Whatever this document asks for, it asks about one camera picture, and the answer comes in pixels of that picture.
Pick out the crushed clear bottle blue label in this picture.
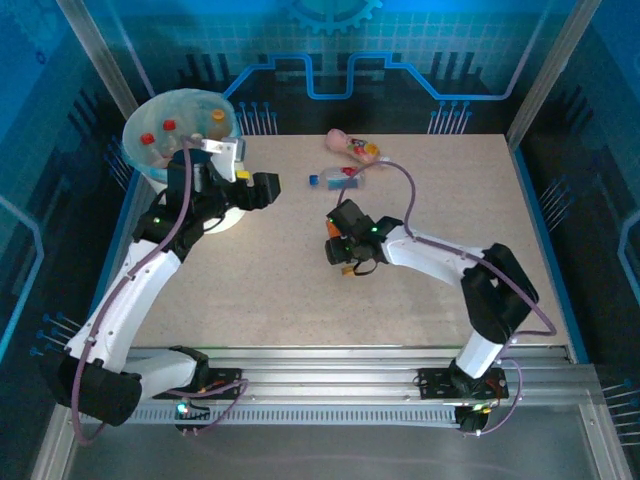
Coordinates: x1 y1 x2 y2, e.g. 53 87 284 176
308 165 366 192

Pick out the pink peach drink bottle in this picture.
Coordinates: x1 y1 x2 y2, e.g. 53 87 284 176
326 128 391 169

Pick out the clear cola bottle red cap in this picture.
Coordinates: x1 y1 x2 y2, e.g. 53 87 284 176
160 118 180 151

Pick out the white waste bin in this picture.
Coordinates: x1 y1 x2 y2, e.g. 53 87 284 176
144 149 246 235

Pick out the grey metal front tray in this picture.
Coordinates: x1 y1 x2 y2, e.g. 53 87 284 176
29 399 631 480

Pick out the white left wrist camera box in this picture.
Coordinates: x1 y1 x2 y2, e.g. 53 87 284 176
199 135 249 184

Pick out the aluminium mounting rail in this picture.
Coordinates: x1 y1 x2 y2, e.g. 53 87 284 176
117 344 596 407

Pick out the aluminium left frame post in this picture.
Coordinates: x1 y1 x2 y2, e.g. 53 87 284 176
54 0 154 119

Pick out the aluminium frame post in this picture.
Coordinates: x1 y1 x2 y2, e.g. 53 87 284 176
505 0 609 149
54 0 154 119

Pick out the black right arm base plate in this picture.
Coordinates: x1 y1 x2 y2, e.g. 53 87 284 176
417 367 509 401

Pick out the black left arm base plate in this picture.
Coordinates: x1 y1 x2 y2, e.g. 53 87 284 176
152 367 245 401

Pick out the grey slotted cable duct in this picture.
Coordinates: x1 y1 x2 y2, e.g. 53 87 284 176
79 403 464 429

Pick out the aluminium right frame post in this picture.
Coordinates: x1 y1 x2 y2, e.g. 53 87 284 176
505 0 609 149

